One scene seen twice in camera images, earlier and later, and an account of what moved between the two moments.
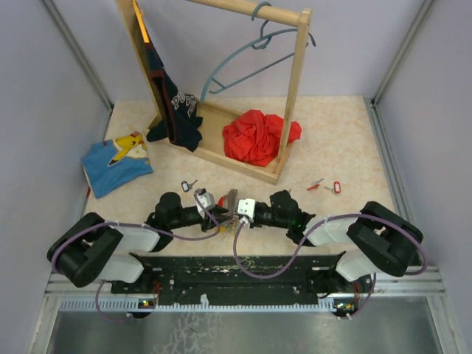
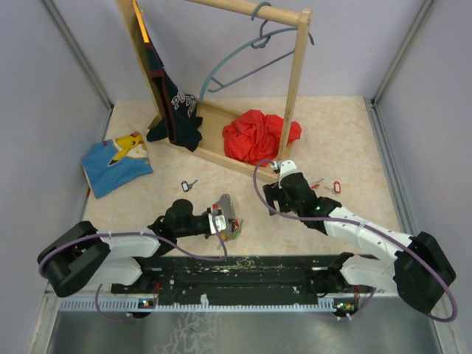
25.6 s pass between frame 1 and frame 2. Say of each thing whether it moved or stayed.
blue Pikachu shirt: stayed
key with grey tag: stayed
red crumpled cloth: stayed
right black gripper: moved
